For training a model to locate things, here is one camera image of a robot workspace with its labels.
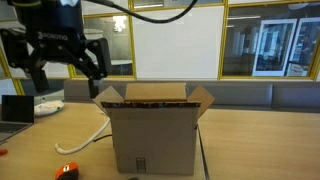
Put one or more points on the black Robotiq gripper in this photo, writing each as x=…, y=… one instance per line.
x=53, y=30

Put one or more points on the orange black measuring tape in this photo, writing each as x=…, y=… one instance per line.
x=65, y=170

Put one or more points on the open brown cardboard box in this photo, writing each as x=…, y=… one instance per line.
x=153, y=143

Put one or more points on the white rounded bag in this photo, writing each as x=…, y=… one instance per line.
x=48, y=107

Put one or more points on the round white background table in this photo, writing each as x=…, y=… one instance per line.
x=123, y=63

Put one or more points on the bright pendant lamp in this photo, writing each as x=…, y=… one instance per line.
x=120, y=22

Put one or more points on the grey laptop with dark screen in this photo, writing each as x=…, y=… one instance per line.
x=16, y=110

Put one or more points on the small orange object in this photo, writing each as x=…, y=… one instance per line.
x=2, y=152

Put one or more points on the grey upholstered bench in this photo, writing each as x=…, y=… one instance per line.
x=240, y=93

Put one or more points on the white framed glass door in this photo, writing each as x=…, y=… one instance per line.
x=305, y=43
x=273, y=43

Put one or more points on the large white wall board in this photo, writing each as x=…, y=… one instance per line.
x=178, y=43

